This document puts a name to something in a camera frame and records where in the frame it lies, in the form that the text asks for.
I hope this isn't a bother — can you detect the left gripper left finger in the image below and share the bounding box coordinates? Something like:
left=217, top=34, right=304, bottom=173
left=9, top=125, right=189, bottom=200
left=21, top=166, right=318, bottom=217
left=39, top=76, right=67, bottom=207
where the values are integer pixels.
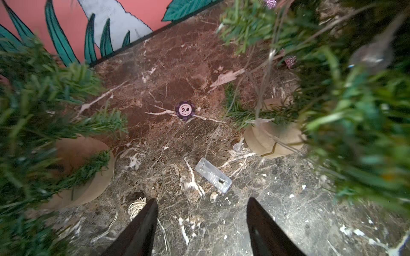
left=102, top=198, right=159, bottom=256

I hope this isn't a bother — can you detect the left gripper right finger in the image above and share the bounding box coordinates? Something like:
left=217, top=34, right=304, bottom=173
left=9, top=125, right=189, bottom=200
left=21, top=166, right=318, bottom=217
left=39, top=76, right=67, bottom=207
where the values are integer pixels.
left=246, top=197, right=305, bottom=256

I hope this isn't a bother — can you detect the green christmas tree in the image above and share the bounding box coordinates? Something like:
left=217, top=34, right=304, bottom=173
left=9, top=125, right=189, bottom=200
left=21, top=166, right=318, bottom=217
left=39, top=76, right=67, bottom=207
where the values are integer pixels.
left=226, top=1, right=410, bottom=216
left=1, top=38, right=128, bottom=256

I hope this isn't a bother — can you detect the white bead far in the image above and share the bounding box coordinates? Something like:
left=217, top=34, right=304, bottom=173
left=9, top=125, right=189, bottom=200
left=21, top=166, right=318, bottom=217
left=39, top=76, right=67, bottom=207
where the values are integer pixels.
left=128, top=197, right=147, bottom=221

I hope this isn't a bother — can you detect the small round red sticker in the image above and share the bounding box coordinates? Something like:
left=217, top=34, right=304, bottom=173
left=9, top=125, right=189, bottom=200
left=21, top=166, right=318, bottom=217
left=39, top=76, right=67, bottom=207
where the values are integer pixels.
left=175, top=101, right=195, bottom=121

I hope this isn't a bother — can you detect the purple glitter tube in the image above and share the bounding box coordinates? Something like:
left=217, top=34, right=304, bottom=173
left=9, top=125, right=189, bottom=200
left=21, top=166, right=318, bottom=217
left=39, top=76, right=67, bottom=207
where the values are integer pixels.
left=263, top=0, right=294, bottom=71

